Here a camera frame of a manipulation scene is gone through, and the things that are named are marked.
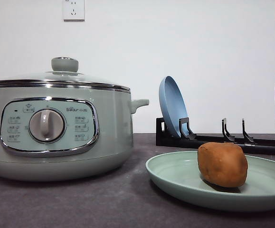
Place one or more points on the black plate rack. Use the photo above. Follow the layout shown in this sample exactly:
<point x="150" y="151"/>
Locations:
<point x="260" y="146"/>

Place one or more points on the glass steamer lid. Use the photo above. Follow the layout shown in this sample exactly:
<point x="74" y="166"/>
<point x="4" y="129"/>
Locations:
<point x="64" y="73"/>

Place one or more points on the blue plate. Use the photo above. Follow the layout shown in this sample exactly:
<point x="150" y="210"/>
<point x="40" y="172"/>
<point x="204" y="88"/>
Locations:
<point x="172" y="104"/>

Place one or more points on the white wall socket left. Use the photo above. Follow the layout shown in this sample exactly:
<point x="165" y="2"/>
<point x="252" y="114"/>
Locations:
<point x="73" y="11"/>

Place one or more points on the green plate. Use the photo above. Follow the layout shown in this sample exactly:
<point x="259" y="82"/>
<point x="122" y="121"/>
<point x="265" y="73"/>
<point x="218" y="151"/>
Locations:
<point x="177" y="174"/>

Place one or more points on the green electric steamer pot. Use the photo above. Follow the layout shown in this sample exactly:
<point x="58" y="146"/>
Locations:
<point x="64" y="130"/>

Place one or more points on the brown potato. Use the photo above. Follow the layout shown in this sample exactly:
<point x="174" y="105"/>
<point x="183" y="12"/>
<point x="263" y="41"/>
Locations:
<point x="223" y="164"/>

